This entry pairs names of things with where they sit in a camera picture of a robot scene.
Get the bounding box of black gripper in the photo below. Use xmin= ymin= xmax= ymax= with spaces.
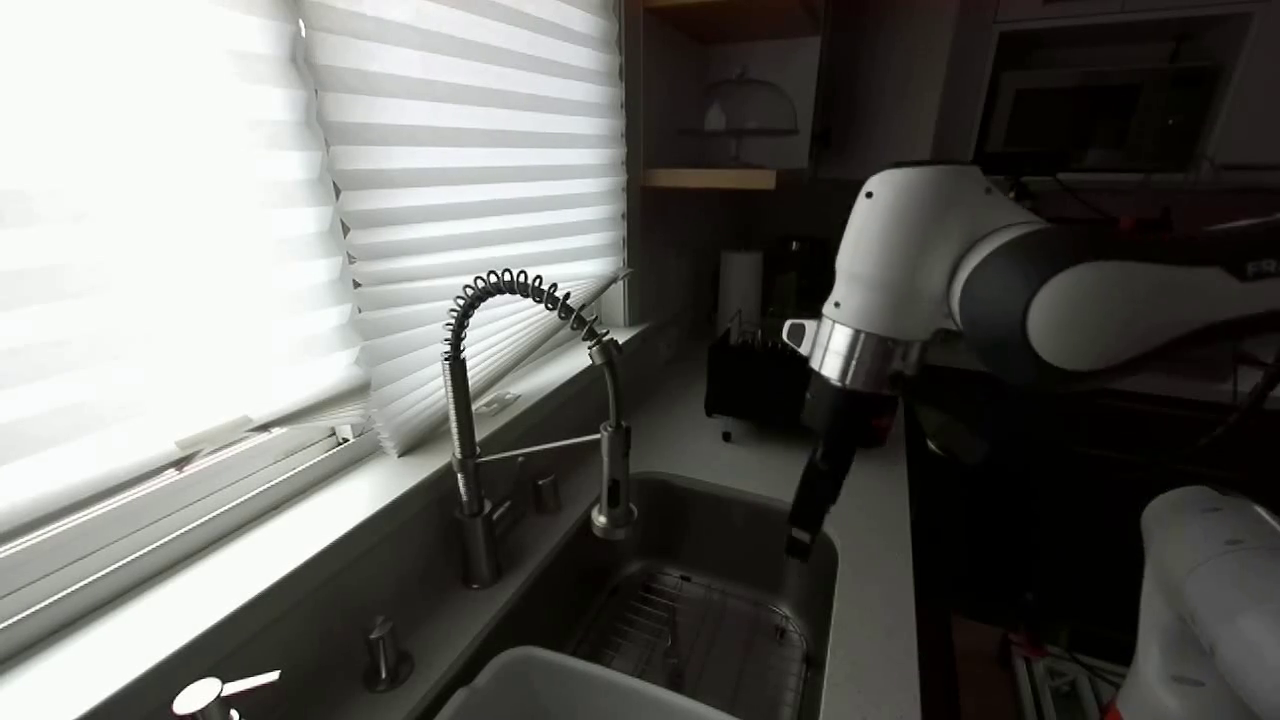
xmin=780 ymin=371 xmax=899 ymax=562

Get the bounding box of stainless steel sink basin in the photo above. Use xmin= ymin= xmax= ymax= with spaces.
xmin=435 ymin=473 xmax=843 ymax=720

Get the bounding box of black utensil caddy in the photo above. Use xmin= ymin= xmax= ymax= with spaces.
xmin=702 ymin=326 xmax=815 ymax=432

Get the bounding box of white plastic wash tub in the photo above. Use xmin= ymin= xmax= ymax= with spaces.
xmin=435 ymin=643 xmax=735 ymax=720

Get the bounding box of chrome spring neck faucet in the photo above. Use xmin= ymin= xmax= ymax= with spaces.
xmin=439 ymin=266 xmax=639 ymax=593

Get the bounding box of glass cake dome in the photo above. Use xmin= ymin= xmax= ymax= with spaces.
xmin=684 ymin=72 xmax=809 ymax=146

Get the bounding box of chrome soap dispenser pump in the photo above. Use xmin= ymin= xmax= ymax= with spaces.
xmin=360 ymin=614 xmax=416 ymax=697

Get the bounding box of white pleated window blind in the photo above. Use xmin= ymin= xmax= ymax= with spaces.
xmin=296 ymin=0 xmax=631 ymax=462
xmin=0 ymin=0 xmax=372 ymax=541

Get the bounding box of dark built-in microwave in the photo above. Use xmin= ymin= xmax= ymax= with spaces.
xmin=972 ymin=13 xmax=1260 ymax=177

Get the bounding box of metal wire sink grid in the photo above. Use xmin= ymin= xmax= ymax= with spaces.
xmin=573 ymin=556 xmax=812 ymax=720

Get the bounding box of wooden wall shelf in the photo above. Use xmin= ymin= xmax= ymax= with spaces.
xmin=637 ymin=164 xmax=783 ymax=196

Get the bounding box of small chrome tap handle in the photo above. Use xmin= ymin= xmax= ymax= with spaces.
xmin=168 ymin=663 xmax=289 ymax=720

